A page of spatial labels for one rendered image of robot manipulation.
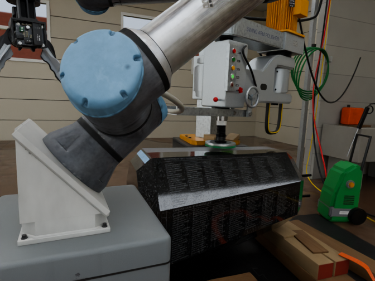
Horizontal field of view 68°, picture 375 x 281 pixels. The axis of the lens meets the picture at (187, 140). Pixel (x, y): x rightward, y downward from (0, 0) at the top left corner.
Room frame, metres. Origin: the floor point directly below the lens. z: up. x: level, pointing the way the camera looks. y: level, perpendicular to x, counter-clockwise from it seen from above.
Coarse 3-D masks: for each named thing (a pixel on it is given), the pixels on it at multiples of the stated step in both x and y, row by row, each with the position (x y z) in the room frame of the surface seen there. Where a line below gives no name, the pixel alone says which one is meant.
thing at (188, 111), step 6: (168, 108) 1.67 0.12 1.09; (174, 108) 1.70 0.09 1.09; (186, 108) 1.62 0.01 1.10; (192, 108) 1.65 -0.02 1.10; (198, 108) 1.68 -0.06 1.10; (204, 108) 1.72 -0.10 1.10; (210, 108) 1.75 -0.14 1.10; (216, 108) 1.79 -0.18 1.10; (174, 114) 1.59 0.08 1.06; (180, 114) 1.59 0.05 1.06; (186, 114) 1.62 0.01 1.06; (192, 114) 1.65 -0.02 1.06; (198, 114) 1.68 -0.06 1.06; (204, 114) 1.72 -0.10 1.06; (210, 114) 1.76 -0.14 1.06; (216, 114) 1.79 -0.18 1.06; (222, 114) 1.83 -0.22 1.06; (228, 114) 1.87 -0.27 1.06; (234, 114) 1.90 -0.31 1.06; (240, 114) 1.96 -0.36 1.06
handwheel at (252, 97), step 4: (248, 88) 1.85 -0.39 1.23; (252, 88) 1.87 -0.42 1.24; (256, 88) 1.90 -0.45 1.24; (248, 92) 1.84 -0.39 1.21; (256, 92) 1.91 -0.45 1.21; (248, 96) 1.90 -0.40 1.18; (252, 96) 1.86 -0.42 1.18; (252, 100) 1.88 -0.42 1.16; (256, 100) 1.93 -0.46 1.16; (248, 104) 1.85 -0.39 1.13; (252, 104) 1.88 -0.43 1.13; (256, 104) 1.91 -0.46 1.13
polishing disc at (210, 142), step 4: (208, 140) 1.96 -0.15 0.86; (212, 140) 1.97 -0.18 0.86; (228, 140) 2.00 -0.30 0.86; (208, 144) 1.86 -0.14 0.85; (212, 144) 1.84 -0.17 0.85; (216, 144) 1.82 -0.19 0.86; (220, 144) 1.81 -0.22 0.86; (224, 144) 1.82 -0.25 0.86; (228, 144) 1.82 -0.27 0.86; (232, 144) 1.84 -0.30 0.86
